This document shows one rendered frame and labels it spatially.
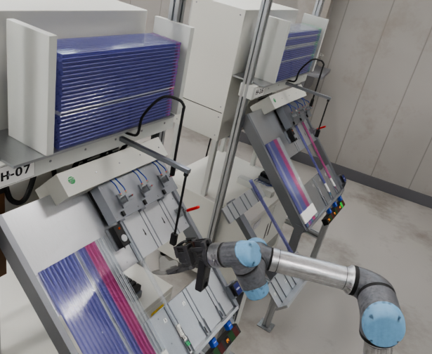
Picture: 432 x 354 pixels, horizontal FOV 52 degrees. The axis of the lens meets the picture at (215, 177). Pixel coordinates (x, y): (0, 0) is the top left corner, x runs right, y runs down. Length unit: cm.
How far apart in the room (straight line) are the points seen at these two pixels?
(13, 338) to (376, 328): 122
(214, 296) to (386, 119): 346
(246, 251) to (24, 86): 74
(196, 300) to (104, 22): 103
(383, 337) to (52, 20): 131
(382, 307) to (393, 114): 363
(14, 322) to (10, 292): 16
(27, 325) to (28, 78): 97
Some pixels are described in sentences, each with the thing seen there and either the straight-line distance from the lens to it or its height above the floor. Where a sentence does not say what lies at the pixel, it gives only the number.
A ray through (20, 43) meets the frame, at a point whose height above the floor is 166.
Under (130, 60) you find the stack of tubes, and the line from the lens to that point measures 140.
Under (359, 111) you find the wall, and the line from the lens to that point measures 487.
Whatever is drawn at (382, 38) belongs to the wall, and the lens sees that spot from 475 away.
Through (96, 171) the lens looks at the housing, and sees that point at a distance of 149.
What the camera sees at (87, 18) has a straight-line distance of 151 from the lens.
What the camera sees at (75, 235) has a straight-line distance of 147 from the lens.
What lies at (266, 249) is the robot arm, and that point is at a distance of 144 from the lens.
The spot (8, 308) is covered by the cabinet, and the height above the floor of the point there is 62.
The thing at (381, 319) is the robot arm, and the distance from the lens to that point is 138.
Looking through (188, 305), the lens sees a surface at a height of 81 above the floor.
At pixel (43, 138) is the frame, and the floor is 144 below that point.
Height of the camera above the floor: 197
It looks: 27 degrees down
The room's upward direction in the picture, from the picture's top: 13 degrees clockwise
